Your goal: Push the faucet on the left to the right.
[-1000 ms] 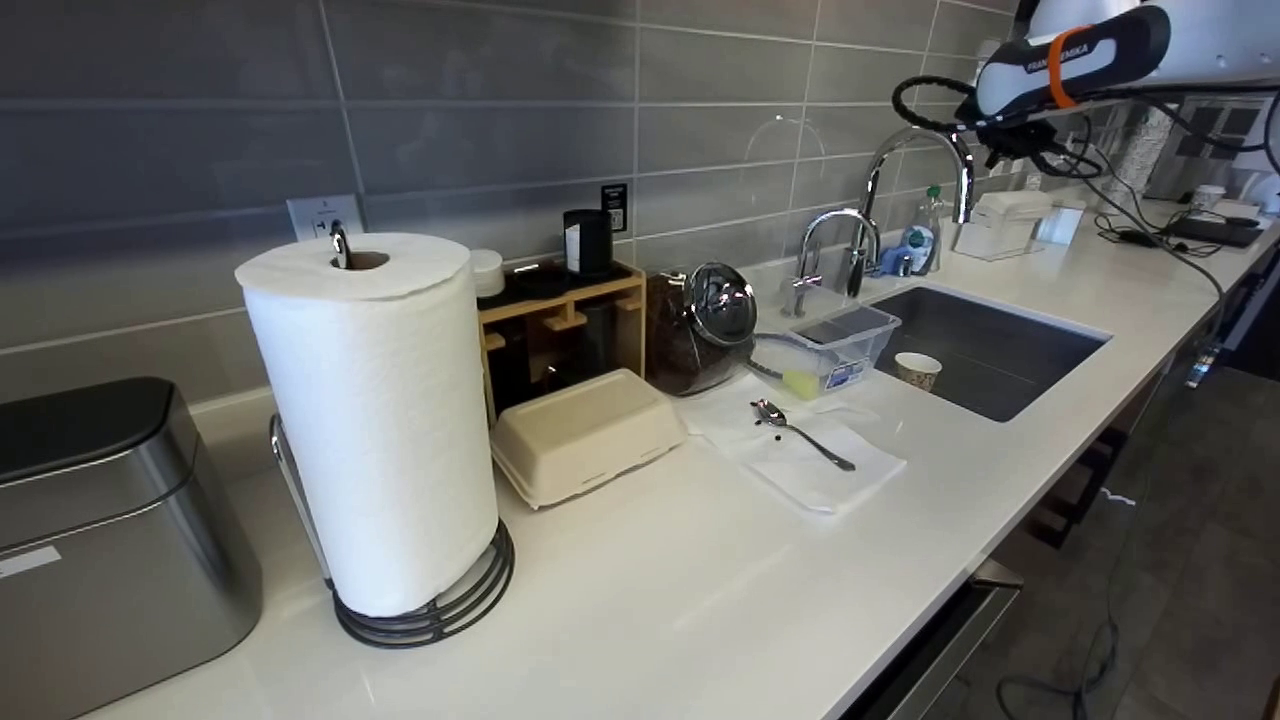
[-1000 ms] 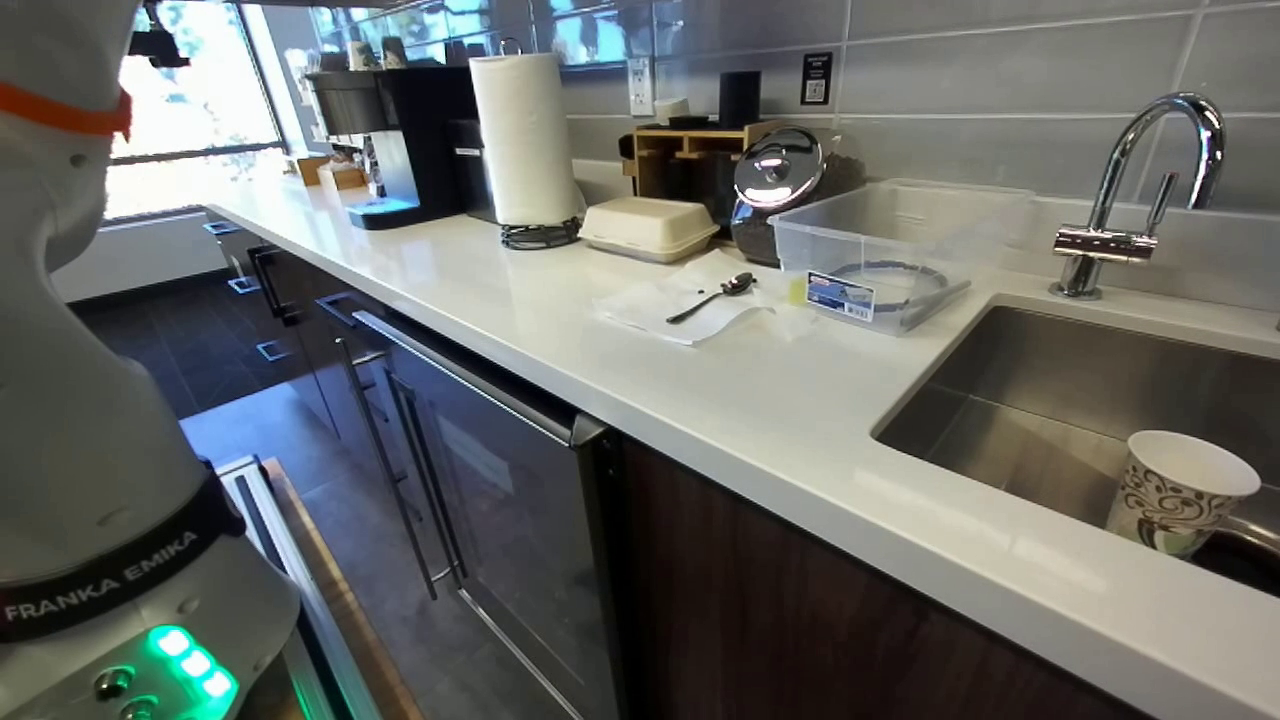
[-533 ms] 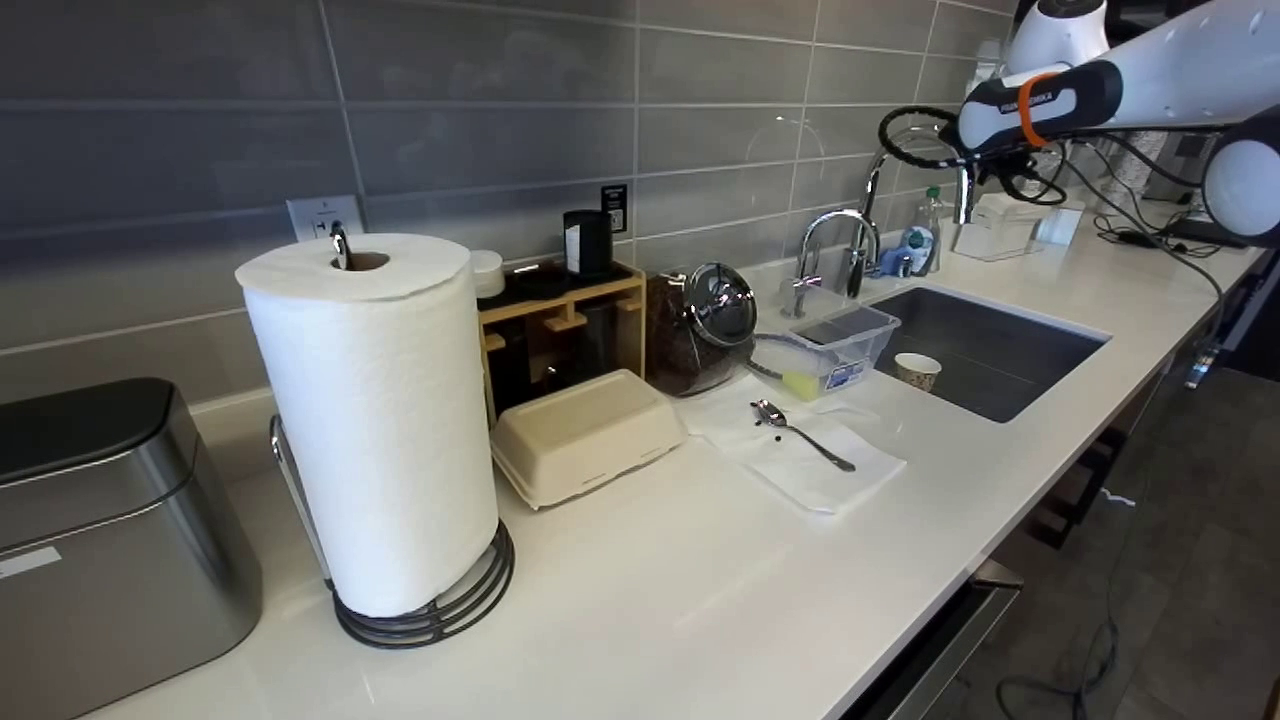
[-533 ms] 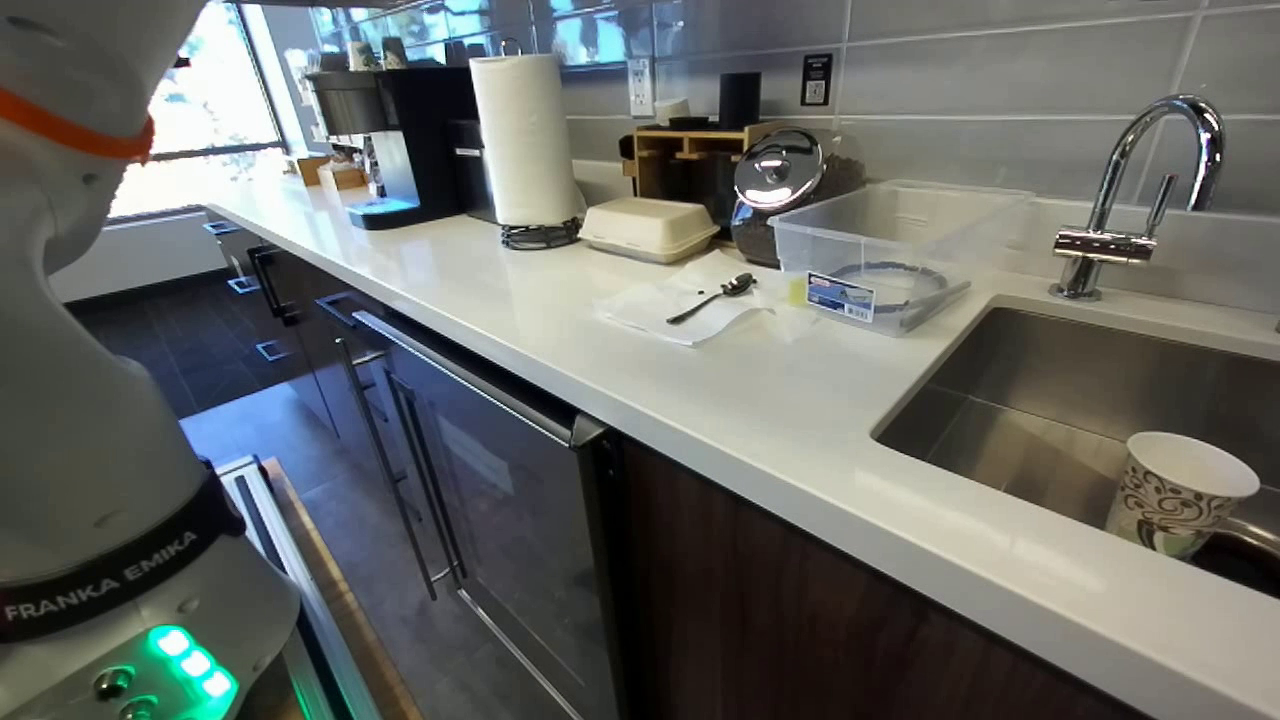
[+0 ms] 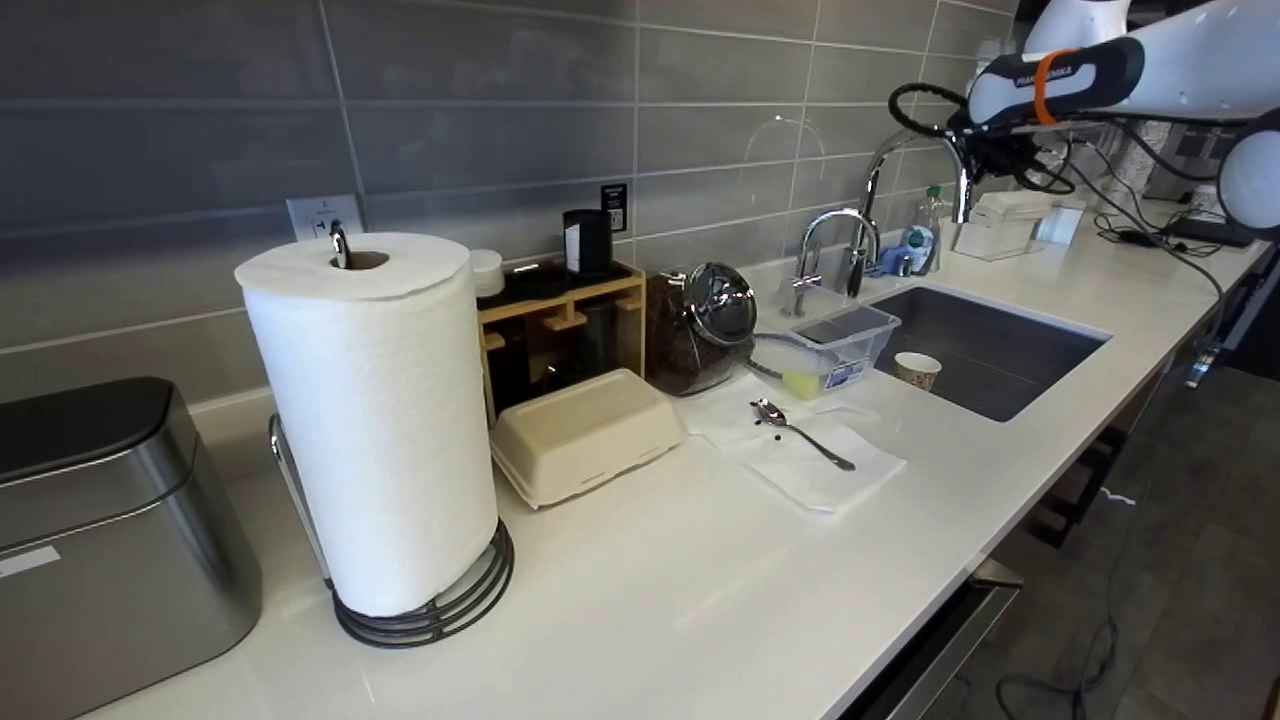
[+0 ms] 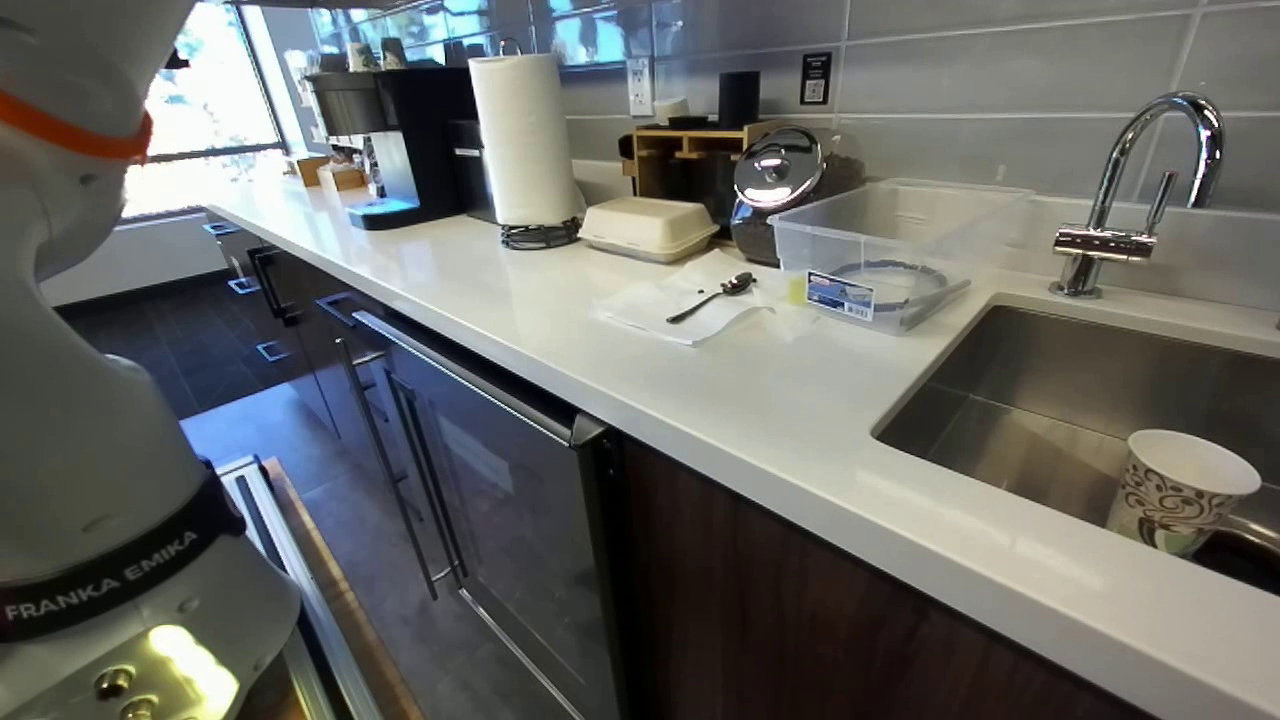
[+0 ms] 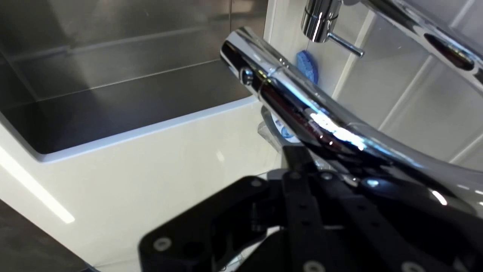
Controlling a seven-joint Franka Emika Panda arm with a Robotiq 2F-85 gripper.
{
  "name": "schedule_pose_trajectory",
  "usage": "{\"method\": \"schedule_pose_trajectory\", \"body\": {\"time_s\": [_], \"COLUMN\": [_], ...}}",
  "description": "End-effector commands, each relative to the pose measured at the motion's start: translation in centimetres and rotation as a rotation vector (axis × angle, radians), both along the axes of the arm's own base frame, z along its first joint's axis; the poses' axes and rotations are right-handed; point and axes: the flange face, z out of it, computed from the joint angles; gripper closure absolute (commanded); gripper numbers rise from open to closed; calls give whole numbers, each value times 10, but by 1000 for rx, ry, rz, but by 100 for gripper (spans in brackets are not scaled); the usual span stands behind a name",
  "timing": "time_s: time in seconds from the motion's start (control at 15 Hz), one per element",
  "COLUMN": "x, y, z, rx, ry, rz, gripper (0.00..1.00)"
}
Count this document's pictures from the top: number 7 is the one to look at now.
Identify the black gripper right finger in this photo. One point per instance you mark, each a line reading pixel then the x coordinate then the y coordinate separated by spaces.
pixel 393 236

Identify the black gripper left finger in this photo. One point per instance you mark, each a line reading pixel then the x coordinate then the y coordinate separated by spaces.
pixel 227 221

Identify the small chrome faucet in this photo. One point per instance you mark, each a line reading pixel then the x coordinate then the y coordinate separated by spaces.
pixel 303 106

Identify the tall chrome faucet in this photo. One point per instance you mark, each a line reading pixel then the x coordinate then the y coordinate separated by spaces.
pixel 319 20

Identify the steel kitchen sink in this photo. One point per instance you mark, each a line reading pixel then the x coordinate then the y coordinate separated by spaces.
pixel 126 85

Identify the blue sponge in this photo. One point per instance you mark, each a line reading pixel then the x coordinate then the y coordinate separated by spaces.
pixel 306 63

